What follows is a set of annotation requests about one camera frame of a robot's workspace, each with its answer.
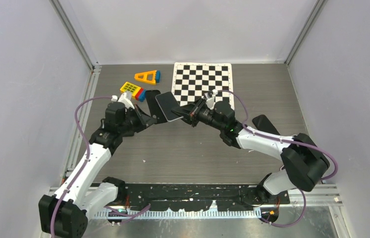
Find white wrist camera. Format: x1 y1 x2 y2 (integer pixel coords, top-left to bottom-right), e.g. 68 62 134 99
111 91 135 109
204 89 218 110

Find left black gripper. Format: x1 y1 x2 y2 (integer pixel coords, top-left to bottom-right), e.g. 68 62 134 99
119 105 156 135

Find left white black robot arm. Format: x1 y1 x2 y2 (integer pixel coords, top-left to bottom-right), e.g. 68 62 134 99
39 102 157 238

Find orange triangle toy block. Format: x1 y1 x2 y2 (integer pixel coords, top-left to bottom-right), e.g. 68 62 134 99
134 70 161 85

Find black white checkerboard mat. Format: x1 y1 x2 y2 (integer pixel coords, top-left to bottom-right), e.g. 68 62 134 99
171 62 234 109

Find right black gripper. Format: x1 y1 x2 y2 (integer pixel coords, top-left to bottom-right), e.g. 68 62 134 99
172 98 225 131

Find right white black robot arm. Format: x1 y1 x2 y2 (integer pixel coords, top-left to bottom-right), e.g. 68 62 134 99
172 98 330 204

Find white edged bare phone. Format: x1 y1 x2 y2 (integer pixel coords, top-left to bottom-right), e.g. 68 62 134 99
155 92 183 122

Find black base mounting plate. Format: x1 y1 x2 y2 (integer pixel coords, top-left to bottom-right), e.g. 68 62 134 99
110 183 290 212

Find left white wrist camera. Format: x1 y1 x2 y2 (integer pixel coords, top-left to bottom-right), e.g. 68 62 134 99
111 91 135 109

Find yellow red blue toy block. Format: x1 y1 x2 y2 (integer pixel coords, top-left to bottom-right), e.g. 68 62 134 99
120 82 146 102

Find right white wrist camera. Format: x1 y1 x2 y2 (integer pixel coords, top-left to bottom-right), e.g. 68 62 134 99
204 89 218 110

